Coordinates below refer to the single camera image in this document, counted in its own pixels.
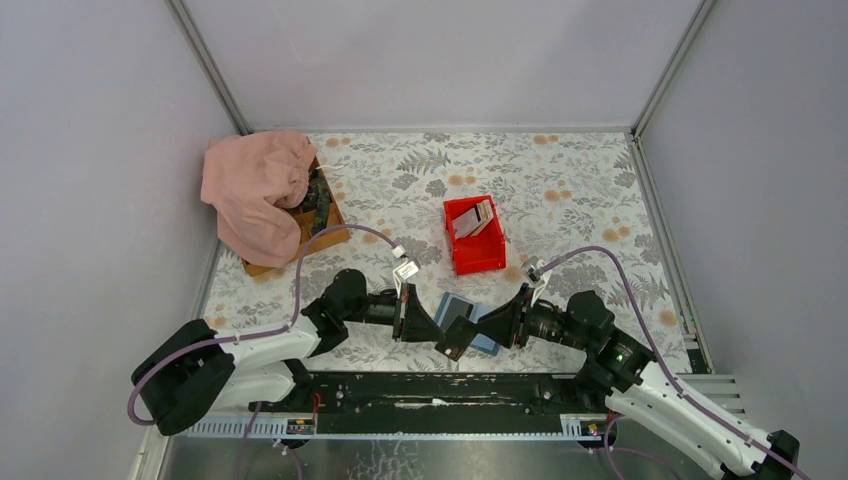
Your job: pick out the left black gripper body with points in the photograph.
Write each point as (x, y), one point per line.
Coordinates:
(402, 312)

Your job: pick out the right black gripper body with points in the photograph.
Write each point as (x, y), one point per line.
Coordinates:
(522, 316)

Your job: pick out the blue card holder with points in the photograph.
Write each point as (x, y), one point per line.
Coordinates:
(480, 342)

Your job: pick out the red plastic bin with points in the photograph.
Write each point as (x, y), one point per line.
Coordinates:
(475, 254)

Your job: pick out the white card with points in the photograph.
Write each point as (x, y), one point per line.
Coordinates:
(466, 223)

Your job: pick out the dark grey card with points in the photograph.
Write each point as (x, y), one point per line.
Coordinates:
(457, 338)

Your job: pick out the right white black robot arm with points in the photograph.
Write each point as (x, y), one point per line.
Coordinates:
(631, 380)

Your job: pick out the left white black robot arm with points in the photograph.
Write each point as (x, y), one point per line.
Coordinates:
(199, 370)

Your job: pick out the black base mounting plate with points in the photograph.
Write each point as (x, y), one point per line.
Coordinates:
(351, 402)

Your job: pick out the floral patterned table mat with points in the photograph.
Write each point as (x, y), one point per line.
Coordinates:
(573, 193)

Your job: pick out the dark green patterned item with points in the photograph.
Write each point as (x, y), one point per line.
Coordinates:
(317, 201)

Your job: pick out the pink cloth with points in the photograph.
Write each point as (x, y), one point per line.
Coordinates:
(252, 181)

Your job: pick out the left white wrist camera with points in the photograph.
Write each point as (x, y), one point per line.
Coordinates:
(404, 270)

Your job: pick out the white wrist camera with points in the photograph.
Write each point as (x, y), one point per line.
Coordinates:
(534, 270)
(404, 270)

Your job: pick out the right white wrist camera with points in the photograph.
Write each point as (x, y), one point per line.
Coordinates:
(534, 270)

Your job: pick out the white slotted cable duct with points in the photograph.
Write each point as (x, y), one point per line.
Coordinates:
(565, 428)

